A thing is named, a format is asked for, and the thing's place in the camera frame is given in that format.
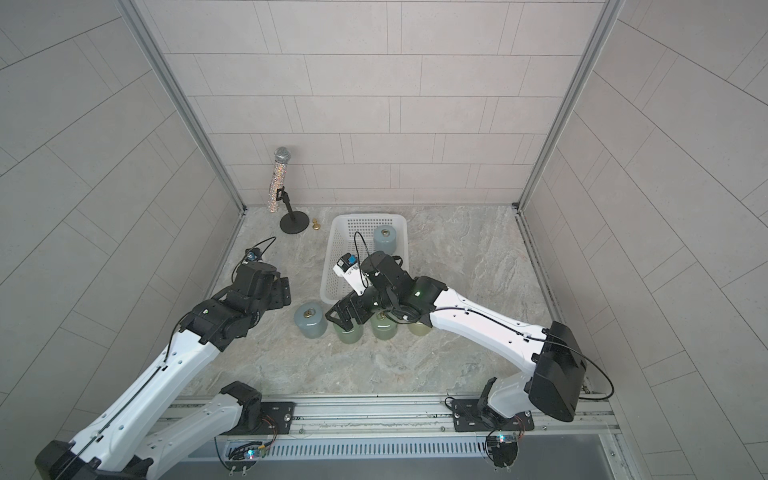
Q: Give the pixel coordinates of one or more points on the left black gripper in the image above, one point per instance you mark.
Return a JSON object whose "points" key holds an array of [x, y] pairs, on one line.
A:
{"points": [[282, 290]]}

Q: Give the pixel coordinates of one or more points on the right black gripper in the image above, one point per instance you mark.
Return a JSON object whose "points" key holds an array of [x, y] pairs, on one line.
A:
{"points": [[348, 311]]}

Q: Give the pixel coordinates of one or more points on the green tea canister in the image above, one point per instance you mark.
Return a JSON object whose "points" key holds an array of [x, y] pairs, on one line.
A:
{"points": [[351, 335], [383, 327]]}

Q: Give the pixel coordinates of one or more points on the yellow tea canister front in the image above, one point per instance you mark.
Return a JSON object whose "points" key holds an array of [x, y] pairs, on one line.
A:
{"points": [[419, 329]]}

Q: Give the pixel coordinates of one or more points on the blue tea canister back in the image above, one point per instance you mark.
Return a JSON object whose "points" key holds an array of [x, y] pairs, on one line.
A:
{"points": [[385, 239]]}

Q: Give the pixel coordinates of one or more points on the blue tea canister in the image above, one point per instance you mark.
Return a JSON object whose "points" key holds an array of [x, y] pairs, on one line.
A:
{"points": [[310, 320], [385, 239]]}

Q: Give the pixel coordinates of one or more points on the blue tea canister front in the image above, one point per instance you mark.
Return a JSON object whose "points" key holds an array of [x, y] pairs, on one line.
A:
{"points": [[310, 320]]}

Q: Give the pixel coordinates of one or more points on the white plastic basket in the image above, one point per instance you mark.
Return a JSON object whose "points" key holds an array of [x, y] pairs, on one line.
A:
{"points": [[354, 234]]}

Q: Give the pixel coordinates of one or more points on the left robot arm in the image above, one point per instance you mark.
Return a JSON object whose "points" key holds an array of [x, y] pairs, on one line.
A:
{"points": [[120, 444]]}

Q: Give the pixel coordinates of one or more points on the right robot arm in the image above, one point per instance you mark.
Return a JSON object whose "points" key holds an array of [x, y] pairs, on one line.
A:
{"points": [[551, 367]]}

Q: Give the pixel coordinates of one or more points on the black microphone stand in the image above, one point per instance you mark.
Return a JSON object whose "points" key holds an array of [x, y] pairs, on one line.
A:
{"points": [[293, 222]]}

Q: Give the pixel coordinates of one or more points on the glitter microphone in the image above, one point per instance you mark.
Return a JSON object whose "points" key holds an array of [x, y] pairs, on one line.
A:
{"points": [[282, 157]]}

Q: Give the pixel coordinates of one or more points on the left controller board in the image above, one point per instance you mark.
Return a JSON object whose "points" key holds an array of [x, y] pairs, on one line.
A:
{"points": [[244, 457]]}

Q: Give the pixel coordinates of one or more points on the controller board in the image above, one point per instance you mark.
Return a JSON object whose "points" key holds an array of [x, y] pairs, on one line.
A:
{"points": [[502, 450], [244, 457]]}

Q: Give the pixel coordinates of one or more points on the right controller board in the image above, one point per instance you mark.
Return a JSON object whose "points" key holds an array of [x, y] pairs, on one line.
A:
{"points": [[502, 450]]}

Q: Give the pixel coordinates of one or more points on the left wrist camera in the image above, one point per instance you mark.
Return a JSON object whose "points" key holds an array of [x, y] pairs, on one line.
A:
{"points": [[253, 254]]}

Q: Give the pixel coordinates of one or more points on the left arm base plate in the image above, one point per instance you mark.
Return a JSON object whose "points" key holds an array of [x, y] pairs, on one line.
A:
{"points": [[267, 418]]}

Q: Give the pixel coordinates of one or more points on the aluminium rail frame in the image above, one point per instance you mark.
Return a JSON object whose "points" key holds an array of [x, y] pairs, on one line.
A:
{"points": [[416, 415]]}

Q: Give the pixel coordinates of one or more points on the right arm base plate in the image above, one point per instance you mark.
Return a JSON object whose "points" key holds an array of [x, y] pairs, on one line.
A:
{"points": [[467, 416]]}

